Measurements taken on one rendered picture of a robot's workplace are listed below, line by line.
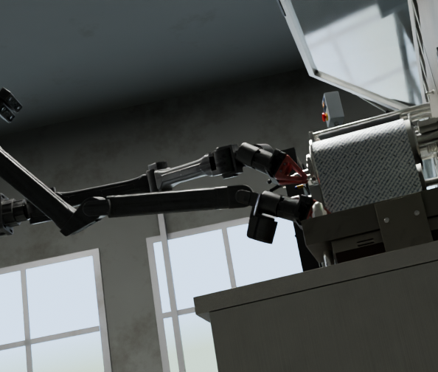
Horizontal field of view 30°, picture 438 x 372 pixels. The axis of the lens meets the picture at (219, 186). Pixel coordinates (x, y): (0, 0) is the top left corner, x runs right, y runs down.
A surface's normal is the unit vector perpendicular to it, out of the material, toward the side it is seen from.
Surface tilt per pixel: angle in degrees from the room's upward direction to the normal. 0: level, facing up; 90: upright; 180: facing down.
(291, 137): 90
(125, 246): 90
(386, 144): 90
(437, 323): 90
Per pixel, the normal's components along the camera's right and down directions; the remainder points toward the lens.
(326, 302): -0.29, -0.32
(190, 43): 0.15, 0.92
